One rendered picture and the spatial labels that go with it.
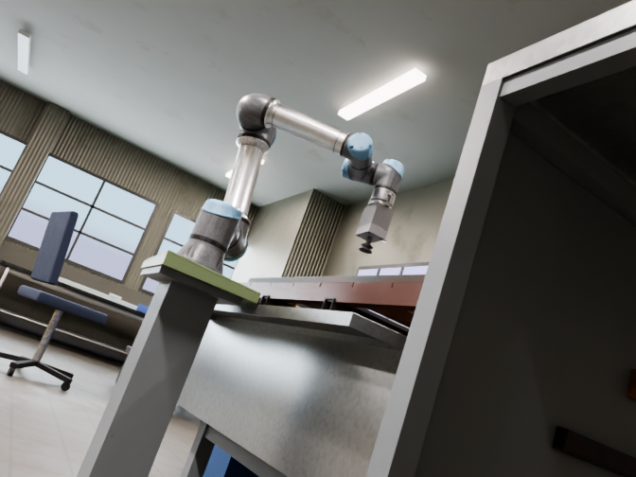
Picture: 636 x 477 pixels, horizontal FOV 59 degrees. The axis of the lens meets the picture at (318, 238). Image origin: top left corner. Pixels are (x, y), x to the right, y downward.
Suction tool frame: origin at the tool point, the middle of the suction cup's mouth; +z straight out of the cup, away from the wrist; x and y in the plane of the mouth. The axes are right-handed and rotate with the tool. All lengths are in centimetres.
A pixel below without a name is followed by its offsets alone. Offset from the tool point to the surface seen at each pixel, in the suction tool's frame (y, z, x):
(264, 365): 15.1, 42.6, 12.6
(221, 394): 39, 55, 15
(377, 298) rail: -26.1, 19.5, 5.0
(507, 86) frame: -94, 1, 32
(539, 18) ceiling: 93, -230, -110
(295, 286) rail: 20.8, 14.7, 10.0
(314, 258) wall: 564, -158, -200
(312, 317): -35, 32, 24
